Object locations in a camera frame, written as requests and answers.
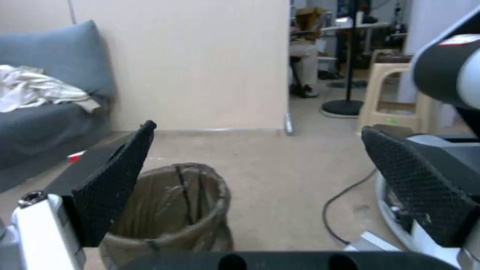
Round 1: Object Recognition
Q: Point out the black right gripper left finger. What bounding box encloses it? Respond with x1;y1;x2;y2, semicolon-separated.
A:
0;120;158;270

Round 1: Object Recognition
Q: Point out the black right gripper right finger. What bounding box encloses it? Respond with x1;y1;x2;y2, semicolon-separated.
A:
360;126;480;270

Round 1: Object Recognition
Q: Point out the brown lined trash can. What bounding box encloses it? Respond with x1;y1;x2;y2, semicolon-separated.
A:
100;162;234;268

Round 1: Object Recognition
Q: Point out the black floor stand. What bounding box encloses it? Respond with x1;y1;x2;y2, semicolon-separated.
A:
320;0;365;116

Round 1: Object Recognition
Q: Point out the small red object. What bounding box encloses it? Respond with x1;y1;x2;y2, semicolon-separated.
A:
67;150;86;164

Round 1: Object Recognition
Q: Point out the beige plastic stool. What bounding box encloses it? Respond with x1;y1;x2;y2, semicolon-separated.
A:
356;49;436;133

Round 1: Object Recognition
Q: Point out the grey blue sofa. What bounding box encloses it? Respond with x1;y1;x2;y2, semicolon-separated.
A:
0;19;118;195

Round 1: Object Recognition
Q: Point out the crumpled white cloth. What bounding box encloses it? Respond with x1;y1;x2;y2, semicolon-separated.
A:
0;64;101;114

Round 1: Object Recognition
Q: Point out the white desk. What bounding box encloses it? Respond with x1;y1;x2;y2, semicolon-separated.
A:
320;17;391;71

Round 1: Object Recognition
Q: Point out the person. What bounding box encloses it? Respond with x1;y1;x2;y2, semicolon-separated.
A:
289;22;326;98

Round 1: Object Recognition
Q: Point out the cardboard box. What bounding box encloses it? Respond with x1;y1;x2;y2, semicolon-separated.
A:
295;6;328;32

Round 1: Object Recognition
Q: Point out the black floor cable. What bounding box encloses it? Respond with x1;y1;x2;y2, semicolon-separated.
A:
323;168;378;244

